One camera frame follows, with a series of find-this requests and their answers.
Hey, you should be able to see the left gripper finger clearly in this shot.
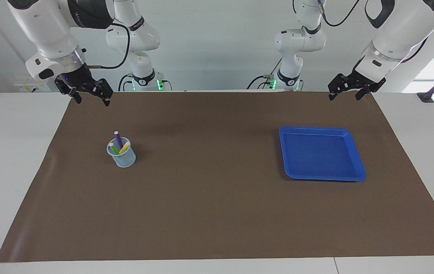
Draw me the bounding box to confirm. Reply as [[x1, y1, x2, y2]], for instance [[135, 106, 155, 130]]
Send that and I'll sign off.
[[355, 86, 372, 101], [328, 74, 346, 101]]

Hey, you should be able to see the translucent mesh pen cup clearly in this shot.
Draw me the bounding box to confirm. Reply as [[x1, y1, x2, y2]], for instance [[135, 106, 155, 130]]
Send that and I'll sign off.
[[107, 137, 136, 168]]

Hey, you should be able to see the blue plastic tray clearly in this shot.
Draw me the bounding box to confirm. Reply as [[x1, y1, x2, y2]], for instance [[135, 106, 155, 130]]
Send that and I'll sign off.
[[279, 126, 367, 182]]

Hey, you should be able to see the brown paper table mat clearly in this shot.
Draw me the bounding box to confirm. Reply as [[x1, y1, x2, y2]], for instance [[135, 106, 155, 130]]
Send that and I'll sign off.
[[0, 91, 434, 263]]

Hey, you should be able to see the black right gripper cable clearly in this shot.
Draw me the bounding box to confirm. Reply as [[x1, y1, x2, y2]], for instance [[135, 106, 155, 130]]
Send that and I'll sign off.
[[84, 23, 131, 70]]

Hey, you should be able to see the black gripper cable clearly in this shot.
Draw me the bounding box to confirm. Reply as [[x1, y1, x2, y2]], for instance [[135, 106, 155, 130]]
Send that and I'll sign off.
[[318, 0, 361, 27], [84, 23, 131, 70]]

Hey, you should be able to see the white wall power socket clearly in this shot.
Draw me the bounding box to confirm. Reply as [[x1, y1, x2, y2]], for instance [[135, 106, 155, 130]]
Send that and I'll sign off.
[[14, 81, 56, 93]]

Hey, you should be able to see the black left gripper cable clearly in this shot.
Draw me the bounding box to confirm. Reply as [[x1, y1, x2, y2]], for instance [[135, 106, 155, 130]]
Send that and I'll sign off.
[[318, 0, 361, 27]]

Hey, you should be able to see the black left base cable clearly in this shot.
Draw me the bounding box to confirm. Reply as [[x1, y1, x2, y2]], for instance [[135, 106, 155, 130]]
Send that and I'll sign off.
[[247, 57, 283, 90]]

